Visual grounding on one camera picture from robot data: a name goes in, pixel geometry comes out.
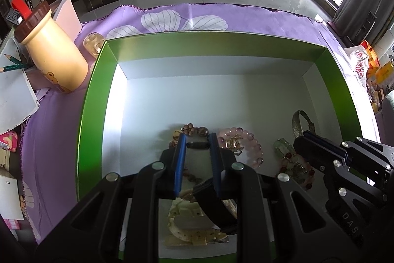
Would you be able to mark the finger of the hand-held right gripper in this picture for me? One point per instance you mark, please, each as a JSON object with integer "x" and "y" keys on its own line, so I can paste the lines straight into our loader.
{"x": 326, "y": 142}
{"x": 311, "y": 152}

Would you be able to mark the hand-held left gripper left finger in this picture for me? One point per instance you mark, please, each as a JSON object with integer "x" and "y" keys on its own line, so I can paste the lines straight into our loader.
{"x": 180, "y": 164}

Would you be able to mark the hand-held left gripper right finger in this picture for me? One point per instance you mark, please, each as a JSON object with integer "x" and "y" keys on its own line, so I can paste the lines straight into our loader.
{"x": 214, "y": 164}

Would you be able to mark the silver bangle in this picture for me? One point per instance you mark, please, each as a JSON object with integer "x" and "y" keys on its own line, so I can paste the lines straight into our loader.
{"x": 298, "y": 124}

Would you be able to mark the black wristband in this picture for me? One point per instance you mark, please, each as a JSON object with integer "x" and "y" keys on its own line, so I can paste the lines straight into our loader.
{"x": 212, "y": 204}

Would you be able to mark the cream plastic wristwatch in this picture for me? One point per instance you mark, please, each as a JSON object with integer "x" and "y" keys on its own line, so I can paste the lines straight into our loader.
{"x": 187, "y": 213}

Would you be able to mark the green cardboard box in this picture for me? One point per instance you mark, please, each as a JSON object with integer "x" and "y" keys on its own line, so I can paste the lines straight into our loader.
{"x": 215, "y": 90}

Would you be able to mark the grey chair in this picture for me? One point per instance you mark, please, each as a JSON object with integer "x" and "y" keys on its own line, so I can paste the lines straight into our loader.
{"x": 388, "y": 102}

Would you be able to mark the white red plastic bag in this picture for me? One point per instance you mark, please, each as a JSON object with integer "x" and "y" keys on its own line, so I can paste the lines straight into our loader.
{"x": 358, "y": 65}

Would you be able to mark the yellow packages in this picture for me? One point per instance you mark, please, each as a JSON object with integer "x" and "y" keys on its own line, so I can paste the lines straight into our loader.
{"x": 384, "y": 72}

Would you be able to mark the purple floral tablecloth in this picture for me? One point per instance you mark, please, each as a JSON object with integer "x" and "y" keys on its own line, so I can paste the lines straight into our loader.
{"x": 61, "y": 127}

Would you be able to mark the upright stick vacuum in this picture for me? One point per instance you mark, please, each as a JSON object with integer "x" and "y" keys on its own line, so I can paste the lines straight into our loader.
{"x": 377, "y": 10}

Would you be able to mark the cream bottle brown lid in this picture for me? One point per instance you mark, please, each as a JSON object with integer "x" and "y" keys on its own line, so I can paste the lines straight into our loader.
{"x": 52, "y": 47}

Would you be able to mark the pink packet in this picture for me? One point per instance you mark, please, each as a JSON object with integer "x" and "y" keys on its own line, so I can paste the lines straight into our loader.
{"x": 7, "y": 142}

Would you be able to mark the white card box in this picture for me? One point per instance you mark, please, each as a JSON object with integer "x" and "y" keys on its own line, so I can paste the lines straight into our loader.
{"x": 9, "y": 198}

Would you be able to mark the white paper sheets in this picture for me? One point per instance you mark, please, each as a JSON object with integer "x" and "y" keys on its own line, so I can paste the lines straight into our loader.
{"x": 15, "y": 102}

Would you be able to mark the pink pen holder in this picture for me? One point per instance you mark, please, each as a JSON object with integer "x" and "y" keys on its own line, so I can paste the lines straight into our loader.
{"x": 66, "y": 19}

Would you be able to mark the bunch of pens and pencils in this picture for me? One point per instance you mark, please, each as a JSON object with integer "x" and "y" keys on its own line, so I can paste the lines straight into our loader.
{"x": 15, "y": 67}

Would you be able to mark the grey remote control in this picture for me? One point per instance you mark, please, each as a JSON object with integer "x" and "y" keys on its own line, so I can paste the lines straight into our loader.
{"x": 14, "y": 16}

